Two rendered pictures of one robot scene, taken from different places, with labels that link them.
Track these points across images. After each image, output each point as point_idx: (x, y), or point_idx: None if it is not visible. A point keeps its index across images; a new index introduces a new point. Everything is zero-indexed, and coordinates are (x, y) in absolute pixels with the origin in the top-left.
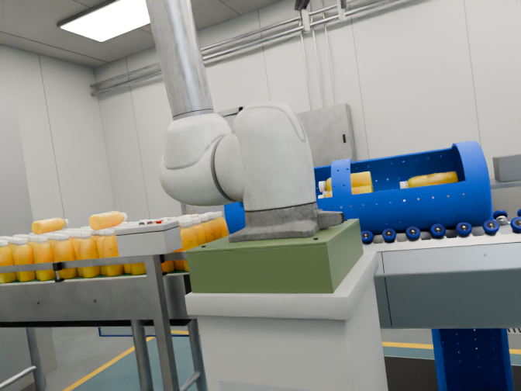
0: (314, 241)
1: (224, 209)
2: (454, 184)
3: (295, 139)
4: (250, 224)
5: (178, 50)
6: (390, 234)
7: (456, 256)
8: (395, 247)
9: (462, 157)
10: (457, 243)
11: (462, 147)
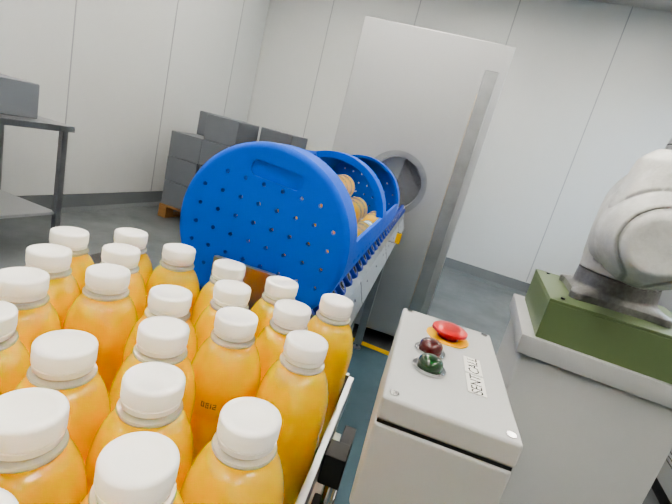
0: (664, 308)
1: (348, 248)
2: (396, 206)
3: None
4: (656, 303)
5: None
6: (365, 258)
7: (372, 271)
8: (364, 271)
9: (394, 180)
10: (373, 258)
11: (385, 166)
